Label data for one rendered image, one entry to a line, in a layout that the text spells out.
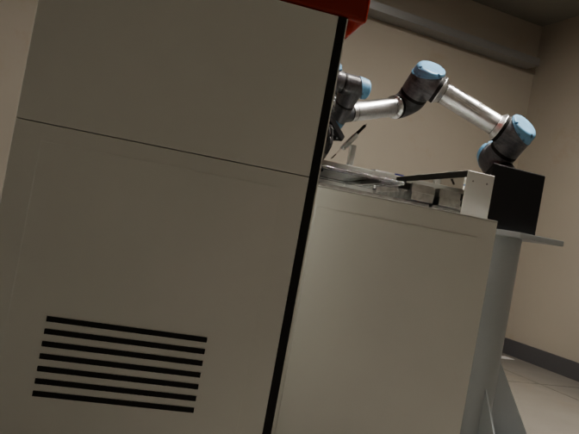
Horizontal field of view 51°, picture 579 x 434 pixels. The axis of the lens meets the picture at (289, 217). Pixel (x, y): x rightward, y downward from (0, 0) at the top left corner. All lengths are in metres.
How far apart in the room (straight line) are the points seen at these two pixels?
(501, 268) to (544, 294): 2.54
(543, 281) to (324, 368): 3.39
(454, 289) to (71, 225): 1.08
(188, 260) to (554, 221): 3.86
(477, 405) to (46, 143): 1.78
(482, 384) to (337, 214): 1.04
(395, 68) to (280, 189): 3.38
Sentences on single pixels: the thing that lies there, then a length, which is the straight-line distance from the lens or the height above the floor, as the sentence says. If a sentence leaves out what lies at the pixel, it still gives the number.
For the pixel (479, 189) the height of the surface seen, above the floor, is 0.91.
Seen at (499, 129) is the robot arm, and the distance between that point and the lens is 2.48.
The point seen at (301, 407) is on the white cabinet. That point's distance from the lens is 1.77.
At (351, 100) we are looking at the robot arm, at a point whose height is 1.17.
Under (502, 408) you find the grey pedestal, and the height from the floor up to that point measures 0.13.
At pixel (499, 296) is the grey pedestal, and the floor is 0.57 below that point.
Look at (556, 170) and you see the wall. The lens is 5.07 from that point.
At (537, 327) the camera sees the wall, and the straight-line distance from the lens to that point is 4.97.
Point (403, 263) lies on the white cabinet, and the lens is 1.78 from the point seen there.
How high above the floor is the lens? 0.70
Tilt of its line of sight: 1 degrees up
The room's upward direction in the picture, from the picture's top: 10 degrees clockwise
